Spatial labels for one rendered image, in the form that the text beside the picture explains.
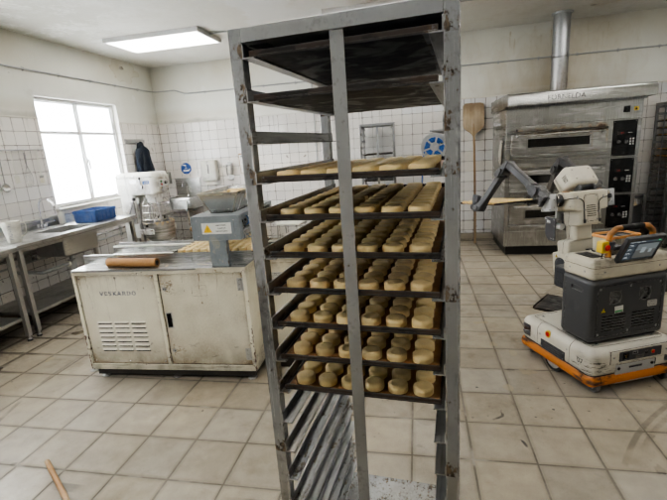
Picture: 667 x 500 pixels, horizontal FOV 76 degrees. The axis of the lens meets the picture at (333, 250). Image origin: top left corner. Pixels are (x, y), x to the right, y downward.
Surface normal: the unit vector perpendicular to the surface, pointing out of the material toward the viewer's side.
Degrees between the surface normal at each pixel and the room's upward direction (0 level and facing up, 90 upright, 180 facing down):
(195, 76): 90
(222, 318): 90
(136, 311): 90
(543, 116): 90
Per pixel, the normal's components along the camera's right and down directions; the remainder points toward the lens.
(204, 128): -0.18, 0.25
